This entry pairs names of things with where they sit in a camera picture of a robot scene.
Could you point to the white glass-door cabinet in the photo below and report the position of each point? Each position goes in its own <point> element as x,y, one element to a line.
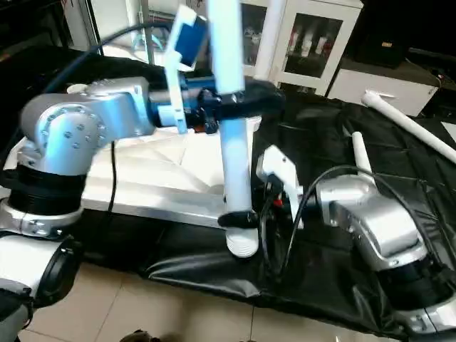
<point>313,43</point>

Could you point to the white plastic table top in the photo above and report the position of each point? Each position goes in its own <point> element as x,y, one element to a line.
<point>157,171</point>

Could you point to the white drawer unit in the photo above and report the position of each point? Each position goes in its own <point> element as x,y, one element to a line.
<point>385,89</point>

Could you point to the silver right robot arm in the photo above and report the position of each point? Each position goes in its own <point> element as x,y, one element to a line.
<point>377,221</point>

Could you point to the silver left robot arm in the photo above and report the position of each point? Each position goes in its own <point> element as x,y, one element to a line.
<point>71,135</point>

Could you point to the black work mat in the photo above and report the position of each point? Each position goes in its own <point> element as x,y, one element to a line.
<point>320,285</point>

